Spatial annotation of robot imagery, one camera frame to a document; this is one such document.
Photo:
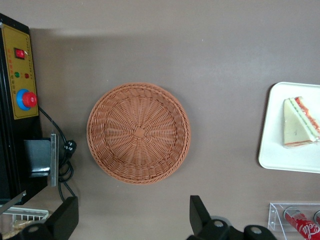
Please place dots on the triangular sandwich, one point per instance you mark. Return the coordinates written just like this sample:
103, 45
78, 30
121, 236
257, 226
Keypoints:
297, 125

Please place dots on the clear acrylic bottle rack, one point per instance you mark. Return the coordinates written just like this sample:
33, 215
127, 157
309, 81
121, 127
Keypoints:
275, 217

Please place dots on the beige plastic tray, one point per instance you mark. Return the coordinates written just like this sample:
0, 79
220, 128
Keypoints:
275, 155

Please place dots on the black machine yellow control panel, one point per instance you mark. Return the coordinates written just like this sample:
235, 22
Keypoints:
20, 75

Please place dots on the round brown wicker basket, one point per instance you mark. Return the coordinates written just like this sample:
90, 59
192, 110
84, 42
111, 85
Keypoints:
138, 132

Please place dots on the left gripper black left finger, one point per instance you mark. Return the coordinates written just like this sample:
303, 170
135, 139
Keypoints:
65, 220

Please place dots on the clear rice cracker bag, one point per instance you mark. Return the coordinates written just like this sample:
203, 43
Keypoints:
18, 226

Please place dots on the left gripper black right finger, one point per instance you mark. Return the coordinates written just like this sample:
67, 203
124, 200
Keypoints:
202, 225

